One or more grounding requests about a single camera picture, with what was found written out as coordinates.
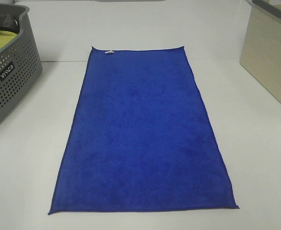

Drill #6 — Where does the blue microfiber towel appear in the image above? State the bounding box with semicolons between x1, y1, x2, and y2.
49;47;237;214

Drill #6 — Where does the grey perforated laundry basket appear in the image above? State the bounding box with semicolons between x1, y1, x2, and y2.
0;3;43;123

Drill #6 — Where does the beige storage box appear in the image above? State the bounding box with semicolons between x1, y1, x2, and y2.
240;0;281;103

